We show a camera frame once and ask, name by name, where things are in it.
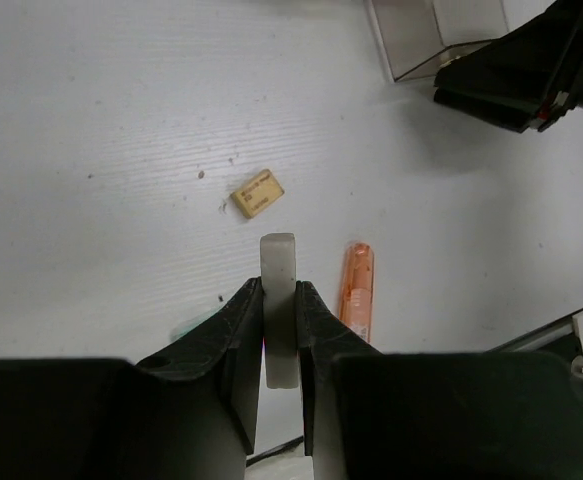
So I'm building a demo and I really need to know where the clear plastic drawer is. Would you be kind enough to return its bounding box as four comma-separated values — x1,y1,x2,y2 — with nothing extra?
367,0,509,83

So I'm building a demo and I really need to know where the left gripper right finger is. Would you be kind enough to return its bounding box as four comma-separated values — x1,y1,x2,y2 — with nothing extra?
294,282,583,479

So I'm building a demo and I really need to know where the yellow eraser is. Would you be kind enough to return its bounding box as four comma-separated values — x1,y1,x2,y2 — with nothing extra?
231,169,285,219

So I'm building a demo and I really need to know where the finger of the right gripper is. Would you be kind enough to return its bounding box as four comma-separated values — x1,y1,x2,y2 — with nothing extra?
434,0,583,133

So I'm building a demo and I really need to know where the green highlighter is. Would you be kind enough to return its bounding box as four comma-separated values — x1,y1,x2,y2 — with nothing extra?
169,311,215,342

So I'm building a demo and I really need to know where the grey white eraser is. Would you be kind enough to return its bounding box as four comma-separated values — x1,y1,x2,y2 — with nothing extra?
260,233,299,390

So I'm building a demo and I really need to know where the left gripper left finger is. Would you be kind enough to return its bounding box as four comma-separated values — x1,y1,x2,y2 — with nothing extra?
0,279,263,479

